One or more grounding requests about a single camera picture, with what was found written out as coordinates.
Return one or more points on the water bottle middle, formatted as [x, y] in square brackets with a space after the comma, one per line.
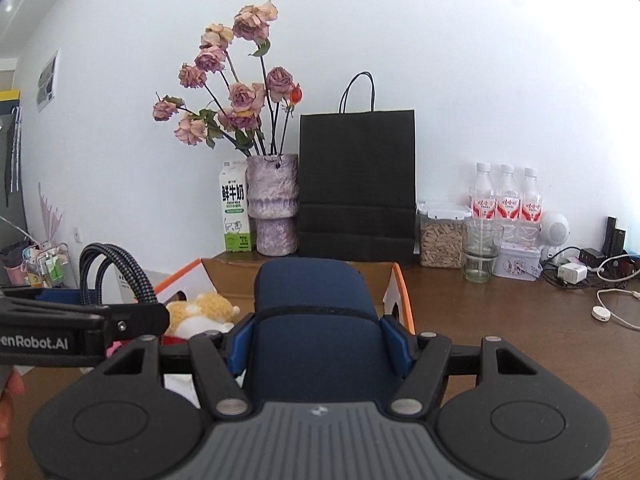
[508, 203]

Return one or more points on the water bottle right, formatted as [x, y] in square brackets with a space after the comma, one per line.
[531, 208]

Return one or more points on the floral tin box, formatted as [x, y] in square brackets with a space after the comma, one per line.
[518, 262]

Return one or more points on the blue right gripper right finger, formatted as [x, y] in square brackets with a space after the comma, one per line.
[401, 344]

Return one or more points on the black standing device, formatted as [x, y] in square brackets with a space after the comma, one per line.
[614, 239]

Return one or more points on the dried pink roses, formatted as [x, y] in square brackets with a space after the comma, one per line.
[253, 116]

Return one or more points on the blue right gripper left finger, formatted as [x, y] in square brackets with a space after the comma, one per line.
[239, 345]

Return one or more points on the white power adapter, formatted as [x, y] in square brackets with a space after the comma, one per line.
[572, 273]

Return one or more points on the purple ceramic vase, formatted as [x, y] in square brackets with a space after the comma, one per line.
[272, 202]

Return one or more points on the glass cup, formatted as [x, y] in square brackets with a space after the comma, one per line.
[481, 242]

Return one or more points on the navy zipper case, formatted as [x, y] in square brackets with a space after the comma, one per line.
[316, 354]

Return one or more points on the person left hand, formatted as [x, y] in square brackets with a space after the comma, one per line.
[14, 387]

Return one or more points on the red cardboard box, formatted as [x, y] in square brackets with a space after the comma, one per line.
[290, 280]

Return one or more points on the black paper bag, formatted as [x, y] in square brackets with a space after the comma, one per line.
[357, 185]

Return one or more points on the yellow white plush sheep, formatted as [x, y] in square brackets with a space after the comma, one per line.
[207, 311]

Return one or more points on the water bottle left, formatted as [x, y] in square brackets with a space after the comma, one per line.
[483, 197]

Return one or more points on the water bottle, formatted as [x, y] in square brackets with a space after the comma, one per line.
[483, 197]
[531, 208]
[508, 203]

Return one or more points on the seed storage container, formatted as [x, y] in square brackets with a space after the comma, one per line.
[441, 234]

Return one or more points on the milk carton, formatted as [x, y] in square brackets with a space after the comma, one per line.
[235, 218]

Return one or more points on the white round speaker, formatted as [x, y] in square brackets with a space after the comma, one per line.
[553, 230]

